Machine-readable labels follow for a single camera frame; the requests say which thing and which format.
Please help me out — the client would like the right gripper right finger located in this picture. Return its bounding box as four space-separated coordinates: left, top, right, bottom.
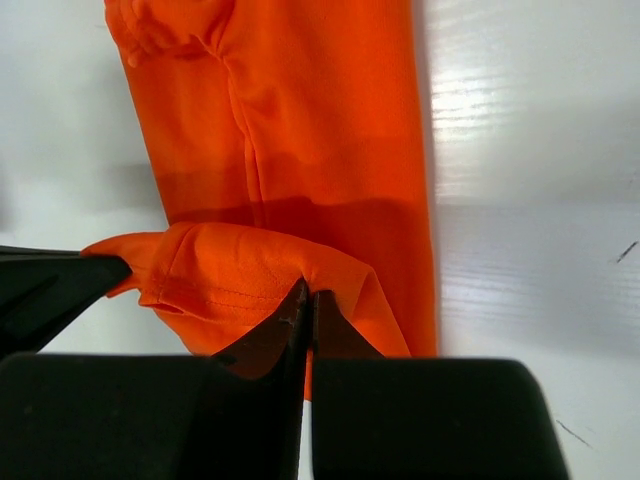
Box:
311 291 385 479

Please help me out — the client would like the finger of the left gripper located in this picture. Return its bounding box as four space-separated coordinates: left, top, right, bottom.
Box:
1 246 132 355

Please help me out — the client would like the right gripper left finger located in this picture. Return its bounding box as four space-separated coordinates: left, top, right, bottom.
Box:
213 278 308 479

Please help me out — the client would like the orange t shirt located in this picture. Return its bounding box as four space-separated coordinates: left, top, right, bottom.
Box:
79 0 440 401

